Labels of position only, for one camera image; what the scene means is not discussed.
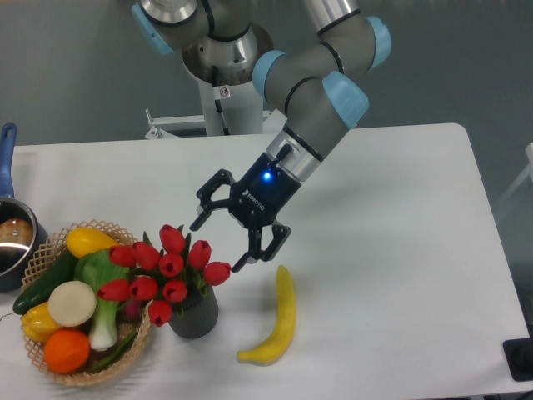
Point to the red tulip bouquet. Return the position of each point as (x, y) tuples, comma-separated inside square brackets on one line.
[(162, 278)]

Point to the purple radish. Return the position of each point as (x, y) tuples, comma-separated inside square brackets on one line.
[(132, 309)]

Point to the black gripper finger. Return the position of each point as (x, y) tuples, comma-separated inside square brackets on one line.
[(207, 205), (255, 252)]

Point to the yellow lemon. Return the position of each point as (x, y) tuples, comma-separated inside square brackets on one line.
[(82, 241)]

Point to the green cucumber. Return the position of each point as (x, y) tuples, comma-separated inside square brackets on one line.
[(61, 271)]

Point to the yellow bell pepper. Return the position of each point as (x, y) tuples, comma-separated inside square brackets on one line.
[(38, 325)]

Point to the black device at edge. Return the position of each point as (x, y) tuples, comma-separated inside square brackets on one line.
[(518, 354)]

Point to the round beige bun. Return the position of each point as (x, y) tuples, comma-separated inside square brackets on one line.
[(72, 303)]

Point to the green bean pod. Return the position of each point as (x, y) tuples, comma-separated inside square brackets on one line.
[(115, 355)]

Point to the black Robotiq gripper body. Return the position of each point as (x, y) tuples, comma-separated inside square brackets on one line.
[(263, 191)]

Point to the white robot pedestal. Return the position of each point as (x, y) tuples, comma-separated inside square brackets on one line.
[(226, 111)]

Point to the dark grey ribbed vase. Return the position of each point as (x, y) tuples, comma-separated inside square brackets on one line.
[(198, 316)]

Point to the yellow banana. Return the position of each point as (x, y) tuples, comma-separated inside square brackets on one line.
[(271, 349)]

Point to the woven wicker basket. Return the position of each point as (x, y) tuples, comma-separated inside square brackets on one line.
[(42, 259)]

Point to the blue handled saucepan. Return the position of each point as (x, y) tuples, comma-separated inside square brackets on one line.
[(21, 232)]

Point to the orange fruit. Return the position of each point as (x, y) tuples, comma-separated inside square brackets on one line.
[(66, 351)]

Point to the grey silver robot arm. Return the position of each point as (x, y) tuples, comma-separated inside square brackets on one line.
[(238, 72)]

